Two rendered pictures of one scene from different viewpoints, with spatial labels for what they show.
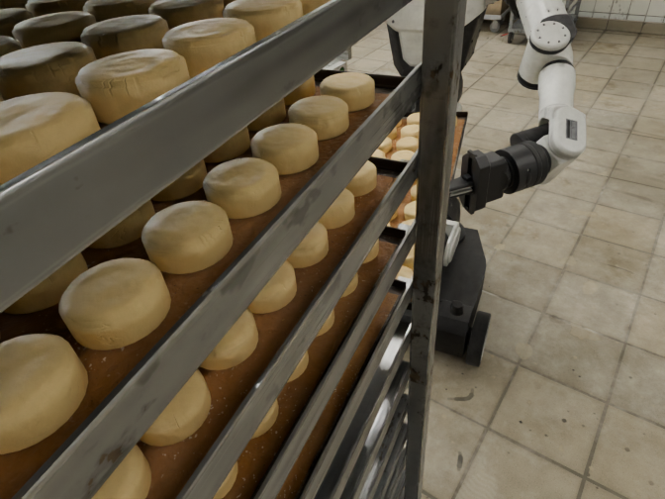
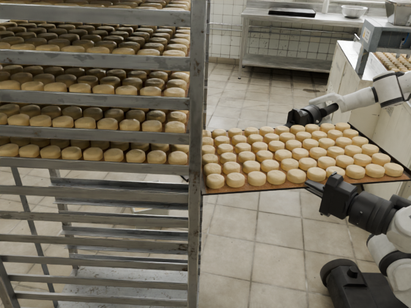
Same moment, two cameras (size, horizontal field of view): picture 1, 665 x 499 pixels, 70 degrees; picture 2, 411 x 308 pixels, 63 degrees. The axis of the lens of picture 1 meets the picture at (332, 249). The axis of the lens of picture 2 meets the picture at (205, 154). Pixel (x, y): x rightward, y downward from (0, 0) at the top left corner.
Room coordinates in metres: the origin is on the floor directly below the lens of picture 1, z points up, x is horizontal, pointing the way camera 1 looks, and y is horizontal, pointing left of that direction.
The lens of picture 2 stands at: (0.14, -0.73, 1.52)
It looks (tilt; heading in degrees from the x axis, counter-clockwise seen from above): 31 degrees down; 61
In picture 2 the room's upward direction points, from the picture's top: 2 degrees clockwise
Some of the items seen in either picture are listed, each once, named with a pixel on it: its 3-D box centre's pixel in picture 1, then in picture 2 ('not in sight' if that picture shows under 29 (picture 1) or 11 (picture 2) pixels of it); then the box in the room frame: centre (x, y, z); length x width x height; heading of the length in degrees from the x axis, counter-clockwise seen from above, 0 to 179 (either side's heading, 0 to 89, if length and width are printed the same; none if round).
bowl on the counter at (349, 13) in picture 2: not in sight; (353, 12); (4.10, 2.60, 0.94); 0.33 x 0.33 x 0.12
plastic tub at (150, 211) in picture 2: not in sight; (148, 204); (0.64, 0.97, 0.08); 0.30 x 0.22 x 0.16; 81
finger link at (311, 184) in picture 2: (455, 183); (317, 184); (0.75, -0.24, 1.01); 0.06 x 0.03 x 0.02; 109
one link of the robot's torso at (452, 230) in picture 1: (429, 241); not in sight; (1.48, -0.39, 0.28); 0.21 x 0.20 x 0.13; 152
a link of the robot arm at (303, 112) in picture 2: not in sight; (301, 121); (1.04, 0.14, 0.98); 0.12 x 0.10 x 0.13; 16
